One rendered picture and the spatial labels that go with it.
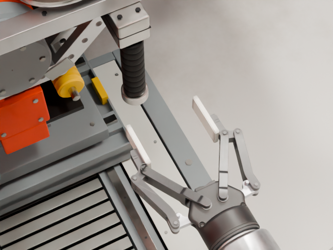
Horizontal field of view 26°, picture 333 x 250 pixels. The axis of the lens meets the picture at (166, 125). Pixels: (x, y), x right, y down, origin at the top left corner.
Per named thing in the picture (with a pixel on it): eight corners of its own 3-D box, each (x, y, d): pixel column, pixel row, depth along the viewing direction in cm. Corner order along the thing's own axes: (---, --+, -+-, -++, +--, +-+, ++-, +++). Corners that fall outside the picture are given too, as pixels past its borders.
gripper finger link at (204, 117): (215, 133, 103) (219, 131, 103) (192, 96, 106) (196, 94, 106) (214, 143, 105) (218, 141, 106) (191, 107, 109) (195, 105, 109)
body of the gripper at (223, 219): (208, 267, 98) (176, 211, 102) (261, 240, 100) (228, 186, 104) (210, 247, 92) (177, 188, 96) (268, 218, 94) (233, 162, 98)
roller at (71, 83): (37, 1, 162) (33, -16, 157) (91, 100, 149) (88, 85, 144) (13, 11, 161) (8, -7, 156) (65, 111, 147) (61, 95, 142)
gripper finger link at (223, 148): (216, 198, 97) (227, 198, 97) (221, 126, 103) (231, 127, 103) (215, 210, 100) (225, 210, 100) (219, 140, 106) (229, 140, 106)
